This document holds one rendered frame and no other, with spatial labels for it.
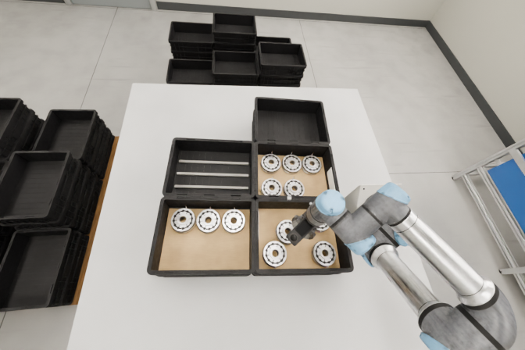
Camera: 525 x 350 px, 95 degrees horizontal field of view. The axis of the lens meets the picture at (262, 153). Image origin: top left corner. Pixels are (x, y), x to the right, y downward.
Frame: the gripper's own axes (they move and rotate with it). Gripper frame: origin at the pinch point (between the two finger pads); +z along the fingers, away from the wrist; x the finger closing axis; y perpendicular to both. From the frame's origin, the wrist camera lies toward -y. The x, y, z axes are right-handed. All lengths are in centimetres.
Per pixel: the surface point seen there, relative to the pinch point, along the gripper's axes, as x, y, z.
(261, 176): 31.3, 10.6, 13.9
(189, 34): 203, 78, 59
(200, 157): 60, -6, 14
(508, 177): -86, 175, 52
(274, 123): 51, 39, 14
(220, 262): 13.2, -29.6, 13.8
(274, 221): 10.4, -0.3, 13.9
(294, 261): -7.6, -5.9, 13.8
